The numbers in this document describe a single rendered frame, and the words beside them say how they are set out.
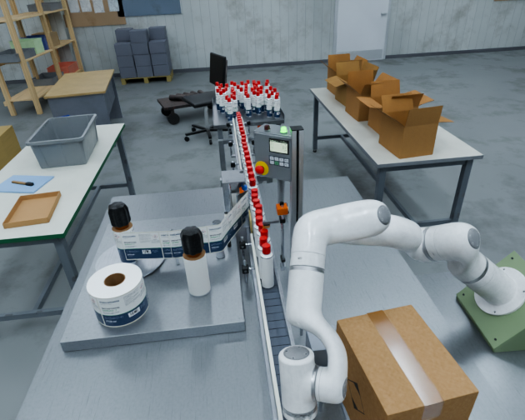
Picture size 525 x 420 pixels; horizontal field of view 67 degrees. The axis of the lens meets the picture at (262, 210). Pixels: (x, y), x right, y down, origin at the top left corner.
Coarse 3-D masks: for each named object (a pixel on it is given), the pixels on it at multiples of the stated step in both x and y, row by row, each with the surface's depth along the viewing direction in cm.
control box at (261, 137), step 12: (264, 132) 150; (276, 132) 149; (288, 132) 148; (264, 144) 152; (264, 156) 154; (276, 156) 152; (288, 156) 149; (264, 168) 157; (276, 168) 155; (288, 168) 152; (288, 180) 154
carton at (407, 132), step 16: (384, 96) 305; (384, 112) 281; (400, 112) 309; (416, 112) 272; (432, 112) 275; (384, 128) 305; (400, 128) 283; (416, 128) 280; (432, 128) 283; (384, 144) 309; (400, 144) 286; (416, 144) 286; (432, 144) 290
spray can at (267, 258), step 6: (264, 246) 153; (270, 246) 154; (264, 252) 154; (270, 252) 156; (264, 258) 154; (270, 258) 155; (264, 264) 156; (270, 264) 156; (264, 270) 158; (270, 270) 158; (264, 276) 159; (270, 276) 159; (264, 282) 161; (270, 282) 161; (270, 288) 162
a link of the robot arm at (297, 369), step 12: (288, 348) 95; (300, 348) 94; (288, 360) 90; (300, 360) 90; (312, 360) 91; (288, 372) 90; (300, 372) 89; (312, 372) 91; (288, 384) 91; (300, 384) 90; (312, 384) 89; (288, 396) 92; (300, 396) 90; (312, 396) 90; (288, 408) 92; (300, 408) 91; (312, 408) 92
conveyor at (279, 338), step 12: (264, 288) 163; (276, 288) 163; (264, 300) 157; (276, 300) 157; (276, 312) 151; (276, 324) 146; (276, 336) 141; (288, 336) 141; (276, 348) 137; (276, 360) 133; (276, 372) 128
